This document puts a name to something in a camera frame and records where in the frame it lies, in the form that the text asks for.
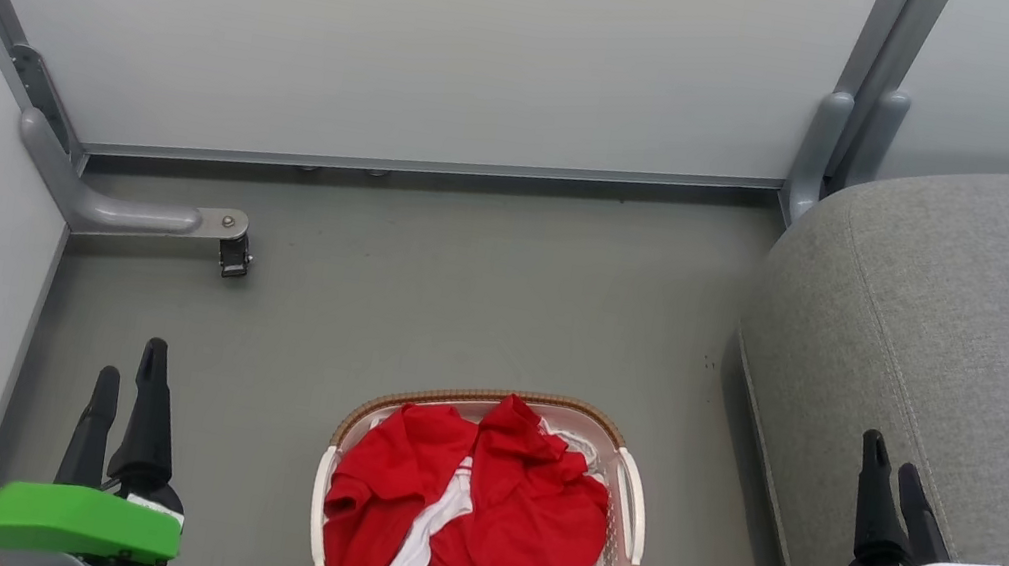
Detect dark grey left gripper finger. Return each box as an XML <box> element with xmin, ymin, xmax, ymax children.
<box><xmin>103</xmin><ymin>334</ymin><xmax>209</xmax><ymax>508</ymax></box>
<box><xmin>55</xmin><ymin>361</ymin><xmax>124</xmax><ymax>493</ymax></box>

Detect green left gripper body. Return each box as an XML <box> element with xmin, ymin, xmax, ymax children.
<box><xmin>0</xmin><ymin>471</ymin><xmax>188</xmax><ymax>566</ymax></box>

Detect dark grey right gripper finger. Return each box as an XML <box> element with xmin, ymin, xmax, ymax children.
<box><xmin>841</xmin><ymin>428</ymin><xmax>929</xmax><ymax>566</ymax></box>
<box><xmin>883</xmin><ymin>461</ymin><xmax>965</xmax><ymax>566</ymax></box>

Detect red and white garment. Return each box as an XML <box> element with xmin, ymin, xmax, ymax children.
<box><xmin>314</xmin><ymin>368</ymin><xmax>628</xmax><ymax>566</ymax></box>

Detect grey fabric sofa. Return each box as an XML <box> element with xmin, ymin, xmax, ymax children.
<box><xmin>700</xmin><ymin>119</ymin><xmax>1009</xmax><ymax>566</ymax></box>

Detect black caster wheel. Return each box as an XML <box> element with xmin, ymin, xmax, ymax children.
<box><xmin>213</xmin><ymin>232</ymin><xmax>256</xmax><ymax>283</ymax></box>

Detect grey partition foot long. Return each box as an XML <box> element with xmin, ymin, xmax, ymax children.
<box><xmin>4</xmin><ymin>106</ymin><xmax>265</xmax><ymax>261</ymax></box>

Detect cream laundry basket brown rim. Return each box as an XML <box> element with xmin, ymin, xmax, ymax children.
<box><xmin>302</xmin><ymin>359</ymin><xmax>668</xmax><ymax>566</ymax></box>

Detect grey partition foot pair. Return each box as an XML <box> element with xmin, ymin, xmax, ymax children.
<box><xmin>773</xmin><ymin>73</ymin><xmax>914</xmax><ymax>241</ymax></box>

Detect grey metal partition bottom rail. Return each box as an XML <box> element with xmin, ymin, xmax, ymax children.
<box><xmin>80</xmin><ymin>70</ymin><xmax>785</xmax><ymax>263</ymax></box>

